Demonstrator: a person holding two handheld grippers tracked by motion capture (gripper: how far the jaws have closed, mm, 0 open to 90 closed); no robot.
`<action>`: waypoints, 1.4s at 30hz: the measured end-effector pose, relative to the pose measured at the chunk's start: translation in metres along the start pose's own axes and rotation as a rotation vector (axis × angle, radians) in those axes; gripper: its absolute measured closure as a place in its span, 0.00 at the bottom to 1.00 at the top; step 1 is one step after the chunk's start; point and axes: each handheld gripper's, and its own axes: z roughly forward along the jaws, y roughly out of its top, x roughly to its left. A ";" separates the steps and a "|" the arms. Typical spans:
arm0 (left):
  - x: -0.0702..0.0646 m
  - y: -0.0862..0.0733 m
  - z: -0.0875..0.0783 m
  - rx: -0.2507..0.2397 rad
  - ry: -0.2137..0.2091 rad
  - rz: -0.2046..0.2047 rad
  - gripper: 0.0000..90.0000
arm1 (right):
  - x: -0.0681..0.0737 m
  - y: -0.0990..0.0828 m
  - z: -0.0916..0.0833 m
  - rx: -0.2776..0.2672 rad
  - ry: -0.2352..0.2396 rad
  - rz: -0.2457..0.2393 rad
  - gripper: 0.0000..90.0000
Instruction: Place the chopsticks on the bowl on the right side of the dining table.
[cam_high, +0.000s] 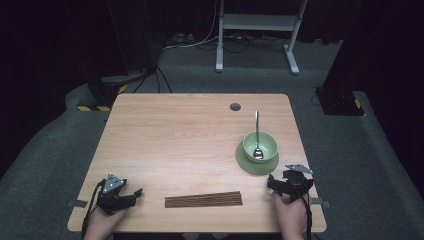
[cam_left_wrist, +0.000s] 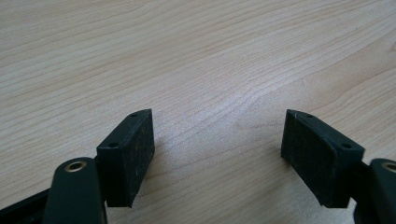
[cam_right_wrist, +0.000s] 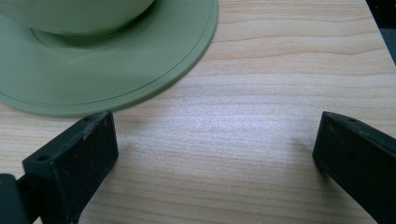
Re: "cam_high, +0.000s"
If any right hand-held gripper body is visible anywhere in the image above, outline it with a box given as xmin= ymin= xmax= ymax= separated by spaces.
xmin=281 ymin=164 xmax=314 ymax=203

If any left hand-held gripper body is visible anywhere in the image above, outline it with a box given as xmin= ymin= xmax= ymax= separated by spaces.
xmin=97 ymin=172 xmax=129 ymax=215

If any green ceramic bowl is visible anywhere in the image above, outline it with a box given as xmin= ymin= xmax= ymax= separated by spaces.
xmin=242 ymin=130 xmax=279 ymax=164

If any row of dark wooden chopsticks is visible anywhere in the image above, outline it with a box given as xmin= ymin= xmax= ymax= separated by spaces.
xmin=164 ymin=191 xmax=243 ymax=209

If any person's right hand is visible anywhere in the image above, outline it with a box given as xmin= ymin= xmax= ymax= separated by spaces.
xmin=272 ymin=191 xmax=310 ymax=240

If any person's left hand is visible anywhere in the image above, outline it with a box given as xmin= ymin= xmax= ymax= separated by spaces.
xmin=83 ymin=206 xmax=129 ymax=240

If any green ceramic saucer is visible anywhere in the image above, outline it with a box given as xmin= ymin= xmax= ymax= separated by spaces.
xmin=235 ymin=141 xmax=280 ymax=176

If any grey tape tab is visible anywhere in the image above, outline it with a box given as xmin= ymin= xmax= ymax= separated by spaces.
xmin=311 ymin=197 xmax=331 ymax=209
xmin=66 ymin=199 xmax=89 ymax=209

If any metal spoon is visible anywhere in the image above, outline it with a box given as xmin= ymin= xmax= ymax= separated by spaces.
xmin=252 ymin=110 xmax=265 ymax=160

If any black stand with hazard tape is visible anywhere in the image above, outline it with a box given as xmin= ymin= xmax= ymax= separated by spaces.
xmin=314 ymin=0 xmax=367 ymax=117
xmin=77 ymin=74 xmax=148 ymax=113

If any white metal stand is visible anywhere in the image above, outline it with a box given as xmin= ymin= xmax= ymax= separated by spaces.
xmin=215 ymin=0 xmax=308 ymax=75

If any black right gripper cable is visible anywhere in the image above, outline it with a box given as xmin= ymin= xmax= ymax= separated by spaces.
xmin=289 ymin=181 xmax=314 ymax=240

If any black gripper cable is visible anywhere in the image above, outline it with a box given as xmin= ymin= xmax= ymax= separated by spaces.
xmin=81 ymin=179 xmax=107 ymax=240
xmin=289 ymin=181 xmax=314 ymax=240

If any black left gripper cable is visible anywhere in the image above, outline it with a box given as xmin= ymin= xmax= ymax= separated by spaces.
xmin=81 ymin=179 xmax=107 ymax=240

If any black floor cable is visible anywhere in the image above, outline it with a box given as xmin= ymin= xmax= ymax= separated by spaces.
xmin=133 ymin=64 xmax=173 ymax=94

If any black floor cables bundle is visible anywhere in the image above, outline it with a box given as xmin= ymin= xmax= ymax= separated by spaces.
xmin=194 ymin=32 xmax=288 ymax=54

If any white floor cable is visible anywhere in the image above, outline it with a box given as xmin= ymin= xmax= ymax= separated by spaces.
xmin=162 ymin=0 xmax=221 ymax=51

